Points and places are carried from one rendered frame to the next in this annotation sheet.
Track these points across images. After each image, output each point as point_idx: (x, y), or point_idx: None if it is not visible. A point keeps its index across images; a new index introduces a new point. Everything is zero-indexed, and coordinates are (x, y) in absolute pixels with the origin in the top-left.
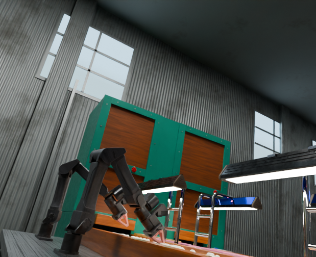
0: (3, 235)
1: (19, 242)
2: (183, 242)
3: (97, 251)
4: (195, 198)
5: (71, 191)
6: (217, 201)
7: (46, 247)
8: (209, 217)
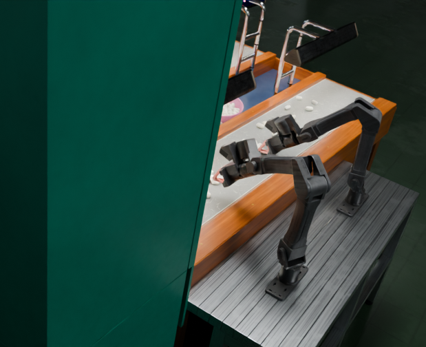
0: (354, 290)
1: (365, 246)
2: None
3: (283, 208)
4: None
5: (131, 274)
6: None
7: (344, 230)
8: None
